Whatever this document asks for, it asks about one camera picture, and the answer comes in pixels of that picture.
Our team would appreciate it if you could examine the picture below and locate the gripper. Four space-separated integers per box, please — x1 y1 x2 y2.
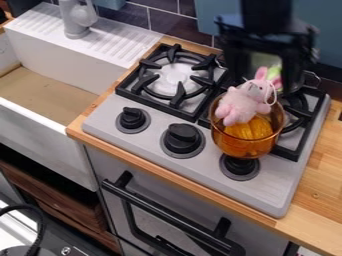
212 13 321 96

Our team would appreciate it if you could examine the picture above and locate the pink plush bunny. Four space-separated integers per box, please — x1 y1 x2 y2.
213 66 285 127

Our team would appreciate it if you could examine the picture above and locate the silver pot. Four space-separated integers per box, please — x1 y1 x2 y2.
245 49 324 96

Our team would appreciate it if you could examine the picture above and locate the green toy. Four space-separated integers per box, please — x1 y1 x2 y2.
265 63 284 82

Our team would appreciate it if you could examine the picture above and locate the yellow toy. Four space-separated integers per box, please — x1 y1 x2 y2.
223 115 276 141

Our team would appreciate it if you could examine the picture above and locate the orange transparent cup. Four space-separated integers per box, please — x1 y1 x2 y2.
208 94 288 160

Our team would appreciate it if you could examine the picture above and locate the toy stove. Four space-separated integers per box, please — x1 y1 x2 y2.
81 42 334 220

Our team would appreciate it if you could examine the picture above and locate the toy sink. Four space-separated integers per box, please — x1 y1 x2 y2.
0 2 165 193

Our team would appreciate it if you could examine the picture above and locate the tap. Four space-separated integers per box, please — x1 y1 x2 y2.
57 0 101 40

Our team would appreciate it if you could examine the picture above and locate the black cable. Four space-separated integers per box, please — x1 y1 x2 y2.
0 203 49 256

